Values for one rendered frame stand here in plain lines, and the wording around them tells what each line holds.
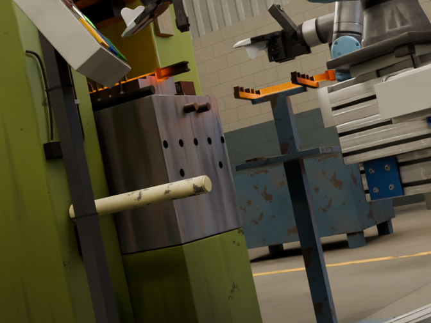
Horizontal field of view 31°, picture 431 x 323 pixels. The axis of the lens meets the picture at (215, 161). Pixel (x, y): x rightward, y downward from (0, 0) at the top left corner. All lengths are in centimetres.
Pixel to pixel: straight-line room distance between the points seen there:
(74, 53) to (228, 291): 101
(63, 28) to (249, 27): 965
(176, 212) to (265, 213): 401
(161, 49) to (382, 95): 142
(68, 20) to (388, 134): 74
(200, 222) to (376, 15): 98
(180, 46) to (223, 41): 873
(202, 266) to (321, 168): 374
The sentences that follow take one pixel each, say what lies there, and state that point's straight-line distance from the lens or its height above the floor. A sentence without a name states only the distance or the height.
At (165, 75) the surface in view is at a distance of 246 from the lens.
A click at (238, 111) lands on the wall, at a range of 1149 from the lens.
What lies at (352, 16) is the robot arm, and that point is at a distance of 206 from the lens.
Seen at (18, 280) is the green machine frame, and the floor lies 47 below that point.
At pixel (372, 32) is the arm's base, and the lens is 167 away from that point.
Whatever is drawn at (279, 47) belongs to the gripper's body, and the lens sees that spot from 225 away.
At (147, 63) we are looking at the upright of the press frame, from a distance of 279.
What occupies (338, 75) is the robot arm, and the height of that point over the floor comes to 84.
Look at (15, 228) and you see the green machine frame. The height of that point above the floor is 61.
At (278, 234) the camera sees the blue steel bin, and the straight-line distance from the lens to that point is 625.
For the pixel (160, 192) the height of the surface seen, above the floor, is 62.
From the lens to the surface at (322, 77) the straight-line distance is 292.
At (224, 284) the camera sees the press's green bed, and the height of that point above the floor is 31.
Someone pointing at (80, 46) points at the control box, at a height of 97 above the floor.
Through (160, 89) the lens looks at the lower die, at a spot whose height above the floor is 95.
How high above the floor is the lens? 58
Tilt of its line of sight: 3 degrees up
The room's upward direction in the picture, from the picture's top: 12 degrees counter-clockwise
